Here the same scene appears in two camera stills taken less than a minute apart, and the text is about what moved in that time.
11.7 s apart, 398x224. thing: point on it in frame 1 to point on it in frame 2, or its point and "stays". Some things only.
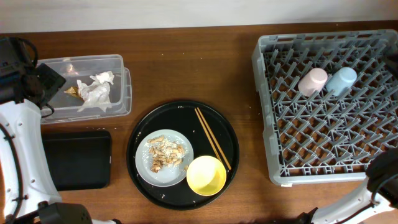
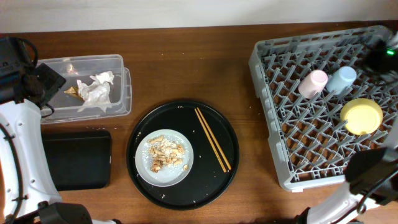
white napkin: [97, 94] stays
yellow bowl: [206, 175] to [361, 116]
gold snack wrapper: [74, 91] stays
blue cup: [341, 81] stays
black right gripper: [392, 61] to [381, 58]
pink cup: [312, 81] stays
